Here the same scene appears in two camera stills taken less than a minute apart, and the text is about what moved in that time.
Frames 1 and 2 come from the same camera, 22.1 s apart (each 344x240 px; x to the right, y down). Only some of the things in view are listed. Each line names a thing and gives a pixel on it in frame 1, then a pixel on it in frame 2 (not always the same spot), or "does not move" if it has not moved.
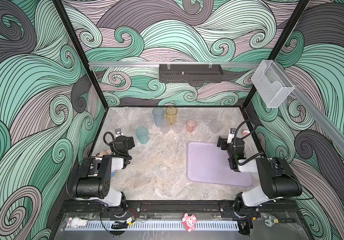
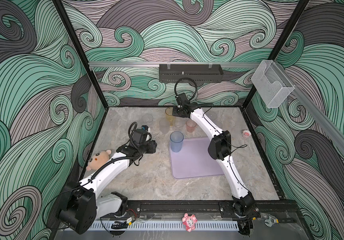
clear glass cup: x=134 y=125 to x=147 y=118
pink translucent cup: x=190 y=125 does not move
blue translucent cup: x=158 y=113 to x=176 y=139
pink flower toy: x=189 y=221 does not move
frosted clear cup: x=165 y=126 does not move
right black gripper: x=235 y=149 to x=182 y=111
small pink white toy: x=245 y=132 does not move
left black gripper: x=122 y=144 to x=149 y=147
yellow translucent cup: x=171 y=113 does not move
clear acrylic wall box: x=272 y=84 does not move
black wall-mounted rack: x=187 y=73 does not move
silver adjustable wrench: x=271 y=221 does not move
